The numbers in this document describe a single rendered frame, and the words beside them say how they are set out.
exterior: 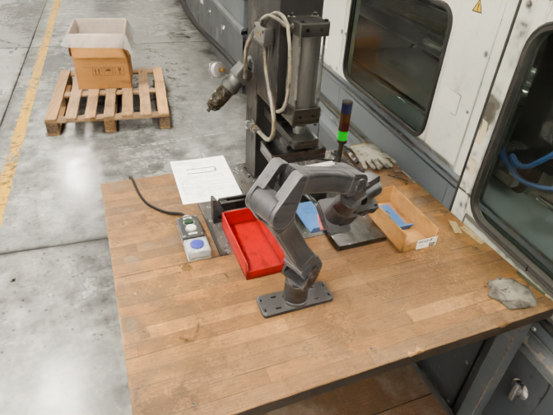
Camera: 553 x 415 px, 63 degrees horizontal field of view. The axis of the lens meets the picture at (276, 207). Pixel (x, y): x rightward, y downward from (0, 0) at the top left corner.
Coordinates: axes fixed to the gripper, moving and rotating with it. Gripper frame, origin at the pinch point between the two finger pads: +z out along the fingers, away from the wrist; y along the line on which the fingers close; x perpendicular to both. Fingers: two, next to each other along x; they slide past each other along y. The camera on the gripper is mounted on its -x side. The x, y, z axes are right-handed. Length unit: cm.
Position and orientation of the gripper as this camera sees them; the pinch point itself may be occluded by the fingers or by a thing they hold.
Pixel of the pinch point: (322, 227)
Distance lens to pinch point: 131.2
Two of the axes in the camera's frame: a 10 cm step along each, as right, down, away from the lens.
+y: -2.9, -9.0, 3.3
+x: -9.2, 1.7, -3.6
